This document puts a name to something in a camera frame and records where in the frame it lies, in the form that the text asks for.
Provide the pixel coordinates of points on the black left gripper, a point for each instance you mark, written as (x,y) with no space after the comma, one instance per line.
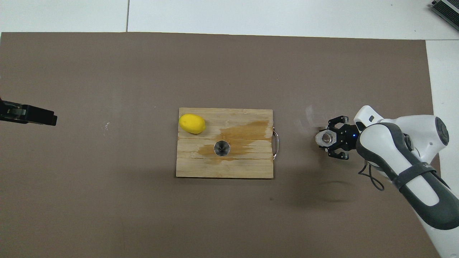
(3,111)

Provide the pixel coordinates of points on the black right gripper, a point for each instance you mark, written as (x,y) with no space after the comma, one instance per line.
(348,138)

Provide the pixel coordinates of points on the small clear glass cup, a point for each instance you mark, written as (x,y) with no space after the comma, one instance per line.
(324,138)

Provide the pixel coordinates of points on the steel double jigger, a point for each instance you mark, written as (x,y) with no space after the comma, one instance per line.
(221,148)

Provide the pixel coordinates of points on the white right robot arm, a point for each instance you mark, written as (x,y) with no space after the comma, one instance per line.
(394,143)

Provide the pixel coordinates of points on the brown paper table mat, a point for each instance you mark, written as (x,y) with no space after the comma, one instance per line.
(107,197)

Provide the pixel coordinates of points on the wooden cutting board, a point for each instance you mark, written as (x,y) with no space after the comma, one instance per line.
(200,165)

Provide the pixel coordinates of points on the yellow lemon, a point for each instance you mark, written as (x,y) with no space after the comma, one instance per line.
(192,123)

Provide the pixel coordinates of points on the grey ribbed metal device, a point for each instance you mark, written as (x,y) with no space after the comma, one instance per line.
(448,10)

